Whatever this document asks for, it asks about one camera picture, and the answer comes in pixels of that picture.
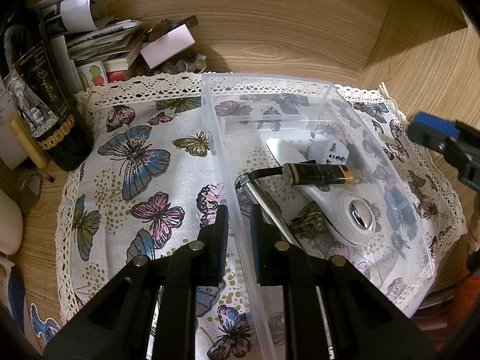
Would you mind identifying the metal rod tool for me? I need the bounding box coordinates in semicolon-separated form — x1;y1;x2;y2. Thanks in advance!
236;174;301;249

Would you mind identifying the small white pink box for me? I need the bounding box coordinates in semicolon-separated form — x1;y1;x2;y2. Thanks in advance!
140;22;196;68

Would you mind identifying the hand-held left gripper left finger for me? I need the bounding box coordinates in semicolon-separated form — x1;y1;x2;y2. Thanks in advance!
43;204;230;360

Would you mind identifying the gold tube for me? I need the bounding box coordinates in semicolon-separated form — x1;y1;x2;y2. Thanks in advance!
9;115;50;169

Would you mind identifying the clear plastic box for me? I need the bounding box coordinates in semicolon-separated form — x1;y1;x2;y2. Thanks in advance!
200;72;438;355

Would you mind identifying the butterfly print lace cloth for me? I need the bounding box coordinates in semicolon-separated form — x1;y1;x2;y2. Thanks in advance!
56;71;468;360

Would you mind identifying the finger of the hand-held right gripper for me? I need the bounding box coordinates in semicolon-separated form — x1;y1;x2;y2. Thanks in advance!
408;112;480;196

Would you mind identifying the stack of papers and booklets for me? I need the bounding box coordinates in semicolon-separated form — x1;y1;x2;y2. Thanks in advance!
37;0;151;83

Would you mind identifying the round wire ring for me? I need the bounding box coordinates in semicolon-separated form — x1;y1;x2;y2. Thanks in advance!
19;172;55;217

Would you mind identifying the container of coins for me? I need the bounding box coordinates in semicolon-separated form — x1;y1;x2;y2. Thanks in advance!
137;54;209;78

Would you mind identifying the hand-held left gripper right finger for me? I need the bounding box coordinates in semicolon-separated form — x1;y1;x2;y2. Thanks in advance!
249;203;438;360

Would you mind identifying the brass ornament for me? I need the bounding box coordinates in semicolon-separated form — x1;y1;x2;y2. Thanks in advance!
289;200;331;239

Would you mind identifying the white plug adapter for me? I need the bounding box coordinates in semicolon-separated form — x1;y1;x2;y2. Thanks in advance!
307;133;352;166

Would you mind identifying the blue sticker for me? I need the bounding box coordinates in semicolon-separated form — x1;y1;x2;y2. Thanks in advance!
29;302;61;346

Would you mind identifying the white rounded object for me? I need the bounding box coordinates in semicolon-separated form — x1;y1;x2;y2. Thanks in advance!
0;187;24;256

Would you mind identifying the dark wine bottle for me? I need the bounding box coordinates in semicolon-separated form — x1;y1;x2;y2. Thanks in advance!
0;19;95;173

